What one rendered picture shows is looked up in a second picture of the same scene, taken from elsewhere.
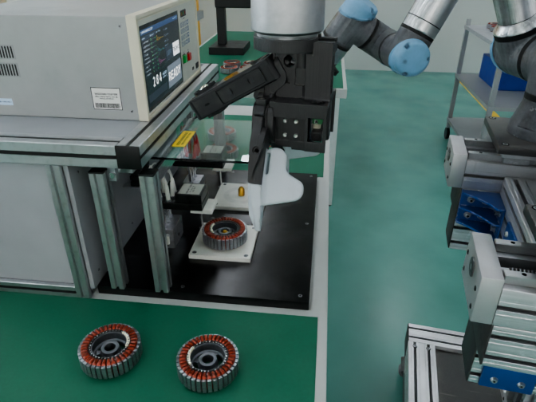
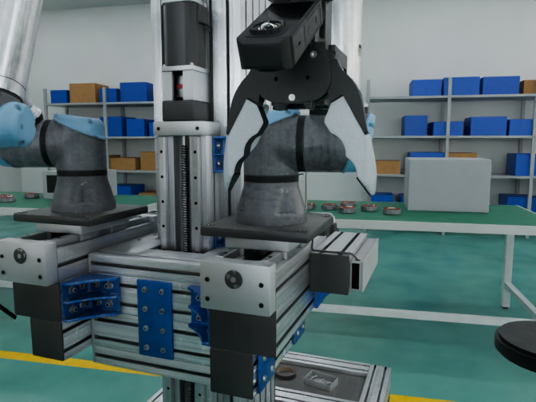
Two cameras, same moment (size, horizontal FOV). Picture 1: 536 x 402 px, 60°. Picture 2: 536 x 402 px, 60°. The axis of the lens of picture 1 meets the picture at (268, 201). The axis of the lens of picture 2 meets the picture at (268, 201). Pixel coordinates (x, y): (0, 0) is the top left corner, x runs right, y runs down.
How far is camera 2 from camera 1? 0.70 m
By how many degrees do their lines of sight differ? 82
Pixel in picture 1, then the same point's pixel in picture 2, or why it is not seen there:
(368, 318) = not seen: outside the picture
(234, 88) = (310, 26)
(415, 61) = (29, 128)
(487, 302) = (273, 289)
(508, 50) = not seen: hidden behind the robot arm
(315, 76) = (328, 28)
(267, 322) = not seen: outside the picture
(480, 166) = (68, 250)
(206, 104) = (297, 44)
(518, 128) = (78, 204)
